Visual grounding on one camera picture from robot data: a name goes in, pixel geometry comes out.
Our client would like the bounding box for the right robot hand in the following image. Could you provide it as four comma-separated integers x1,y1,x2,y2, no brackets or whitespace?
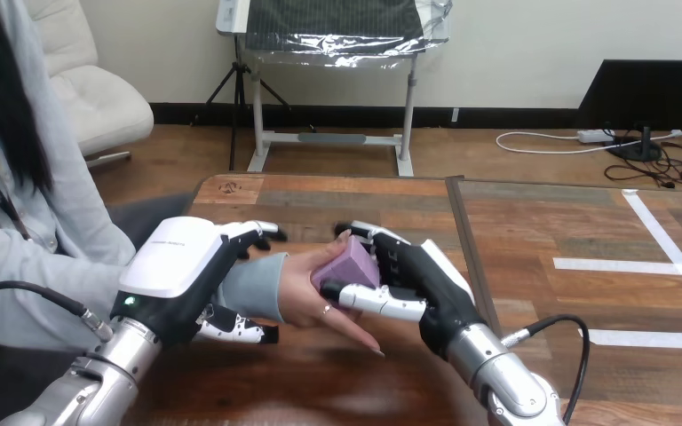
319,220,488,361

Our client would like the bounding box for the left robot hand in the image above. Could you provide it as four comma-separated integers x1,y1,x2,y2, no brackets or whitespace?
109,216,289,347

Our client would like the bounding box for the person's hand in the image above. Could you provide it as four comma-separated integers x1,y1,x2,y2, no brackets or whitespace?
277,229,386,359

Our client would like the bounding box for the purple block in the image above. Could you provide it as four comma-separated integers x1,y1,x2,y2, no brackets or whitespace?
310,236,382,294

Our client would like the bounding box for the person's forearm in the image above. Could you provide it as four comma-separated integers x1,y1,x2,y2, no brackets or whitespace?
0,234,289,352

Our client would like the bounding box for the person's body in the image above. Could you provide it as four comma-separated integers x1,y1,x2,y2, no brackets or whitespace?
0,0,196,426

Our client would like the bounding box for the white desk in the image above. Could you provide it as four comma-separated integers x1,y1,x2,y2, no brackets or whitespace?
216,0,420,178

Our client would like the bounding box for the black tripod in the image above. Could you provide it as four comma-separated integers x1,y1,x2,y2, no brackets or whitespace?
190,35,317,172

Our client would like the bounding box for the white cushioned chair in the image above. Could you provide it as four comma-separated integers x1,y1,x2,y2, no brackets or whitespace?
23,0,155,169

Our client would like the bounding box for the white power strip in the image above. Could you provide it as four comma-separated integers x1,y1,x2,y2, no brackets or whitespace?
576,129,615,145

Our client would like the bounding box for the foil sheet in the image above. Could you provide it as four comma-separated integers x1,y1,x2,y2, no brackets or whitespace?
242,0,454,69

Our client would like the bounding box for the dark screen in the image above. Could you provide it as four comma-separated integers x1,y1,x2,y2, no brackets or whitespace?
576,59,682,163

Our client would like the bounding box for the black cable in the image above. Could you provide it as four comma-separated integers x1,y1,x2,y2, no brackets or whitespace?
0,280,115,426
501,314,591,426

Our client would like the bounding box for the tangle of cables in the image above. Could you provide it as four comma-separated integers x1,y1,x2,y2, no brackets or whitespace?
496,122,682,191

